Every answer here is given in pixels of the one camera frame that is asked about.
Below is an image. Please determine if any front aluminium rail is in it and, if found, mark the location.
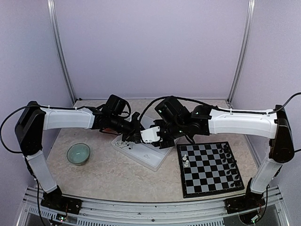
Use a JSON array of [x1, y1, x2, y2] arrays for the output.
[[14, 187, 291, 226]]

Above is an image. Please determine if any right aluminium frame post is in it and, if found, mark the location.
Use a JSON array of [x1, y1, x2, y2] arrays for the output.
[[227, 0, 256, 105]]

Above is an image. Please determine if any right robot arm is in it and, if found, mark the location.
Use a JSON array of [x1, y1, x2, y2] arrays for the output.
[[144, 96, 294, 209]]

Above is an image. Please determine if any aluminium frame post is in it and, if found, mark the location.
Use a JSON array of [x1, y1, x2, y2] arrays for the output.
[[227, 0, 256, 105], [47, 0, 77, 104]]

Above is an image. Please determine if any row of black chess pieces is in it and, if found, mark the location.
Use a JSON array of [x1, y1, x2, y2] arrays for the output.
[[216, 142, 244, 190]]

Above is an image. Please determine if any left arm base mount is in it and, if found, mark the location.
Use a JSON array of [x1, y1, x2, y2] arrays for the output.
[[41, 196, 82, 215]]

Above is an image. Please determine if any black white chess board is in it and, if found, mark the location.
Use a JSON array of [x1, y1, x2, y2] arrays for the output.
[[177, 141, 242, 199]]

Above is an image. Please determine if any white divided plastic tray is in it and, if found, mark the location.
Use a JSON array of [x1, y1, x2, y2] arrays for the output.
[[111, 114, 174, 172]]

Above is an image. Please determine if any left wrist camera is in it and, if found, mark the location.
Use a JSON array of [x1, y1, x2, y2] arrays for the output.
[[101, 94, 131, 119]]

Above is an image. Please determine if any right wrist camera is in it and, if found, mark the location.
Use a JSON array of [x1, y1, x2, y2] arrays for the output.
[[140, 126, 161, 144]]

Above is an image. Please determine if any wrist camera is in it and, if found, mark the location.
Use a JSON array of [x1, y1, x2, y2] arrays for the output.
[[101, 94, 131, 119], [140, 126, 161, 144]]

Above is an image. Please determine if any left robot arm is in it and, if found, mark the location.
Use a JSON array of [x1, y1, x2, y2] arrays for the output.
[[15, 95, 141, 210]]

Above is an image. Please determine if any left aluminium frame post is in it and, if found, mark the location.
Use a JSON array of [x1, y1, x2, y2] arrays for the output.
[[47, 0, 77, 104]]

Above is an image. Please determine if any green glass bowl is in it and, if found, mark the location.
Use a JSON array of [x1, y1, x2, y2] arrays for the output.
[[67, 143, 91, 166]]

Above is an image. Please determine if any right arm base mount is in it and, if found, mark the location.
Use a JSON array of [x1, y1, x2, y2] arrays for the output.
[[224, 196, 266, 214]]

